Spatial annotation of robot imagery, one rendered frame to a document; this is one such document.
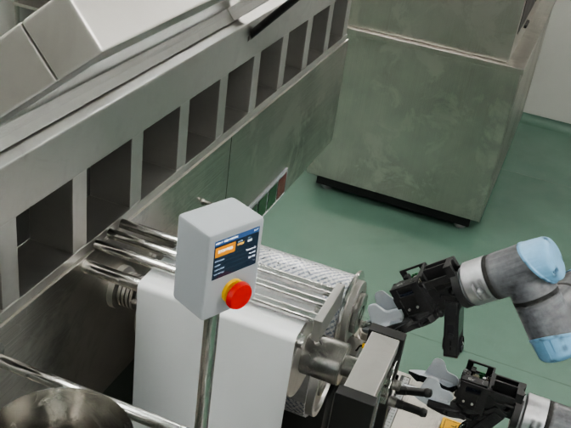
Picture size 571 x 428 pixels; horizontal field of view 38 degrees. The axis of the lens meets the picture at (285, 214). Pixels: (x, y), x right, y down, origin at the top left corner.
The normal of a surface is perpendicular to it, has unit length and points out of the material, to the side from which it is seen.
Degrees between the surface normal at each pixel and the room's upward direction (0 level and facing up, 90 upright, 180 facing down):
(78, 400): 90
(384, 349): 0
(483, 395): 90
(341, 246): 0
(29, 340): 90
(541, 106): 90
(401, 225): 0
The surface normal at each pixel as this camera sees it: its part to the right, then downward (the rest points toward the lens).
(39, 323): 0.92, 0.29
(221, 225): 0.12, -0.86
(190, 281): -0.72, 0.26
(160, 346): -0.36, 0.43
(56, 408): 0.25, 0.51
